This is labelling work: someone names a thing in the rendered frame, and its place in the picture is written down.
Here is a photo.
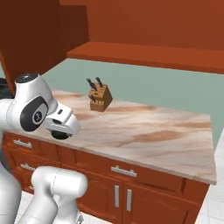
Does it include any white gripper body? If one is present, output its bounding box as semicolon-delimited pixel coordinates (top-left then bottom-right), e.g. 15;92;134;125
44;113;82;137

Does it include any red-brown tall cabinet panel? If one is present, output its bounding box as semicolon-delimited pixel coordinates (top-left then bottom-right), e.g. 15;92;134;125
0;0;90;92

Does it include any wooden knife block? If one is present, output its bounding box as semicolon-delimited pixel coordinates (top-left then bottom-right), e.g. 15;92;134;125
88;84;114;113

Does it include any red-brown cupboard door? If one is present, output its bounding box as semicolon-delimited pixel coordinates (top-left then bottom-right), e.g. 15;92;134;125
76;168;124;224
122;181;203;224

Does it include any wide red-brown drawer front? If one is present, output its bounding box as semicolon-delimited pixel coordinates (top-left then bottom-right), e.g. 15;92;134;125
73;149;186;194

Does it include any silver drawer handle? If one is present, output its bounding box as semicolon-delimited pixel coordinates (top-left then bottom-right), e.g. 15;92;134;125
110;164;138;179
19;163;37;172
12;138;33;150

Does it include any silver cupboard door handle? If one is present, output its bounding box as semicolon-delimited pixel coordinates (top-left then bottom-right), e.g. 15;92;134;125
114;185;121;209
125;188;133;213

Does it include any red-brown wall cabinet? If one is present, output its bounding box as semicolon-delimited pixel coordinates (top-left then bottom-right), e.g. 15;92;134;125
59;0;224;75

